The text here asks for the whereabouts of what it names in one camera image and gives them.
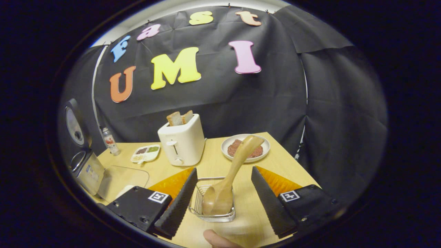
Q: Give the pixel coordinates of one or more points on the dark grey rice cooker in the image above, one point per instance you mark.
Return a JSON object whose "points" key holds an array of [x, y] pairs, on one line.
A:
{"points": [[88, 170]]}

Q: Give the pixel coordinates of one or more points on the wooden spoon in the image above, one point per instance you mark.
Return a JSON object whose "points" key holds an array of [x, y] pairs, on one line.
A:
{"points": [[220, 196]]}

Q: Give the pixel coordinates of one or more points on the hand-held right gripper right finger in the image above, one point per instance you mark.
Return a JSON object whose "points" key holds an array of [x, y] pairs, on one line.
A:
{"points": [[270, 206]]}

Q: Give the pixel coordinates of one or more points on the clear rice container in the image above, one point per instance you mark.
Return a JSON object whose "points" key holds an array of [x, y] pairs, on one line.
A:
{"points": [[120, 179]]}

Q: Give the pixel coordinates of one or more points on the white round plate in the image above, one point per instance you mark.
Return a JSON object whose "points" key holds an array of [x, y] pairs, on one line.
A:
{"points": [[265, 144]]}

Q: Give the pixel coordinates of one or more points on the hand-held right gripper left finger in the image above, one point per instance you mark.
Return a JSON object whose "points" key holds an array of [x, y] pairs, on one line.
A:
{"points": [[177, 206]]}

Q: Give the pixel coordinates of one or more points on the small clear bottle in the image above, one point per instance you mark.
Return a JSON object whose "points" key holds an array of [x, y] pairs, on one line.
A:
{"points": [[111, 141]]}

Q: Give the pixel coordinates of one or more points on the black backdrop cloth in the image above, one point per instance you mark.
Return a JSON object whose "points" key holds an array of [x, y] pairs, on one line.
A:
{"points": [[224, 96]]}

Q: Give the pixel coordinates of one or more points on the toast slice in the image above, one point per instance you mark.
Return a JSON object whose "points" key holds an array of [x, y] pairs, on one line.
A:
{"points": [[188, 116], [174, 119]]}

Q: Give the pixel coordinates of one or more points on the white divided condiment dish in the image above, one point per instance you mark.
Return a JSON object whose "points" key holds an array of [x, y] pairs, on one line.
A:
{"points": [[146, 153]]}

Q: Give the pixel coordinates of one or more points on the white toaster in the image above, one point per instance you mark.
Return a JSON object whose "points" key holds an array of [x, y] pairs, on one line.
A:
{"points": [[182, 144]]}

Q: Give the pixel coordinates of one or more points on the brown meat piece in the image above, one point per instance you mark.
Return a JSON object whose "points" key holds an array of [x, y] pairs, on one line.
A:
{"points": [[256, 152], [234, 147]]}

